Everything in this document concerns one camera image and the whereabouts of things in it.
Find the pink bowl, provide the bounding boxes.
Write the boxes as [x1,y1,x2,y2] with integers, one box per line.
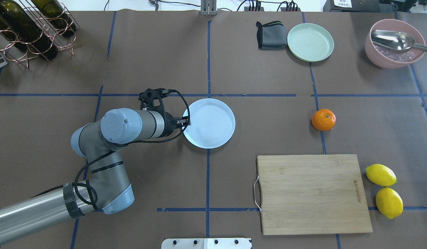
[365,19,427,69]

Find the yellow lemon near board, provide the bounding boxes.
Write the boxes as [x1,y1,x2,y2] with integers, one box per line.
[366,164,397,187]

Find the dark green wine bottle middle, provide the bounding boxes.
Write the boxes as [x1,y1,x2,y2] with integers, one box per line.
[32,0,77,37]

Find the dark grey folded cloth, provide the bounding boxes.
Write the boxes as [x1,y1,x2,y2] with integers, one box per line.
[256,21,288,50]

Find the yellow lemon far side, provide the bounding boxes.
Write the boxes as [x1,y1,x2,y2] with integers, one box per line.
[375,187,404,219]

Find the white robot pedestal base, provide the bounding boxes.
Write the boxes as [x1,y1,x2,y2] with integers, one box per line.
[161,238,253,249]

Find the dark green wine bottle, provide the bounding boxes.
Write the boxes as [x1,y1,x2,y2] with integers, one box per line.
[32,0,77,37]
[0,0,58,61]

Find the dark green wine bottle front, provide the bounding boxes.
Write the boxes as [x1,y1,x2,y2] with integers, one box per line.
[0,0,58,61]

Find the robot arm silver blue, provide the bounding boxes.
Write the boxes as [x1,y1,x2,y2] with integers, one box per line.
[0,91,205,237]

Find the orange mandarin fruit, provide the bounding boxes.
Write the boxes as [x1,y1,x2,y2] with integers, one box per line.
[311,109,336,131]

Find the aluminium frame post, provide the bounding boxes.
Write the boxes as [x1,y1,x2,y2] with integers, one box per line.
[200,0,218,16]

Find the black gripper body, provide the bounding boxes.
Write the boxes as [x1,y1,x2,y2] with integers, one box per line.
[138,88,181,138]

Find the copper wire bottle rack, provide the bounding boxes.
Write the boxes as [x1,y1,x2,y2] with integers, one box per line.
[0,0,83,68]

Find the metal scoop spoon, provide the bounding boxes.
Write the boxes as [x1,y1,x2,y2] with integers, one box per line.
[370,30,427,52]

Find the pale green plate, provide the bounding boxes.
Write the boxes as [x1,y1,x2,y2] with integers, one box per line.
[287,23,334,63]

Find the light blue plate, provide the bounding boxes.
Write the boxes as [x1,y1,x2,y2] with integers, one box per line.
[183,98,236,149]

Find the wooden cutting board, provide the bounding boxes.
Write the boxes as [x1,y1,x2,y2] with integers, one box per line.
[256,154,373,236]

